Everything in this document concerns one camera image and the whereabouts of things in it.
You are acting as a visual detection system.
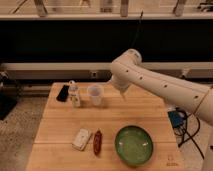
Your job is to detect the translucent white cup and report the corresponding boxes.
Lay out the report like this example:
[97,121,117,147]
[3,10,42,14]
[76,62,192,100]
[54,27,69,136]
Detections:
[87,84,103,106]

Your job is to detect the black equipment at left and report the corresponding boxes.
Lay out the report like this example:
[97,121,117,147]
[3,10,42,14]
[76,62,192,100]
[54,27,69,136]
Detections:
[0,71,21,120]

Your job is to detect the black floor cables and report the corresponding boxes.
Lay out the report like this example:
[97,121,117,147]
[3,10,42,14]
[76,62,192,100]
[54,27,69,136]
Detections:
[173,109,206,160]

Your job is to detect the blue box on floor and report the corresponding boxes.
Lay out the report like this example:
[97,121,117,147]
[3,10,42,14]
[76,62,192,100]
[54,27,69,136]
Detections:
[168,111,183,128]

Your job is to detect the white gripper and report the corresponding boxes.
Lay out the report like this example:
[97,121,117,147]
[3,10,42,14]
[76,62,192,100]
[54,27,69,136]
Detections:
[110,77,130,101]

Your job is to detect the red-brown sausage toy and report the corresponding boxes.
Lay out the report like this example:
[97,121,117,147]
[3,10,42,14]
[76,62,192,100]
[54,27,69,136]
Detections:
[93,130,102,156]

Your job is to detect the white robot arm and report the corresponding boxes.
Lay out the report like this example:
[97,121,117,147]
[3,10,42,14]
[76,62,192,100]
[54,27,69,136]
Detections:
[110,49,213,171]

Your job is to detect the wall power outlet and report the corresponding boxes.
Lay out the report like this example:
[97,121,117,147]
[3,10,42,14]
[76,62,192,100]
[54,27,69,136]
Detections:
[91,71,97,78]

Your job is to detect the black hanging cable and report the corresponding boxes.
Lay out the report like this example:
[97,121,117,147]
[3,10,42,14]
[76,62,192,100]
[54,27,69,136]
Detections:
[129,9,145,51]

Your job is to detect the green ceramic bowl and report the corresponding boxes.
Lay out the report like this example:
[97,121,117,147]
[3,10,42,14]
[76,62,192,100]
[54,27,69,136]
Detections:
[114,125,153,167]

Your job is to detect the small clear plastic bottle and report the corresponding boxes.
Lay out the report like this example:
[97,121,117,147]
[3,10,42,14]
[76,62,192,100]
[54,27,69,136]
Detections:
[68,80,81,107]

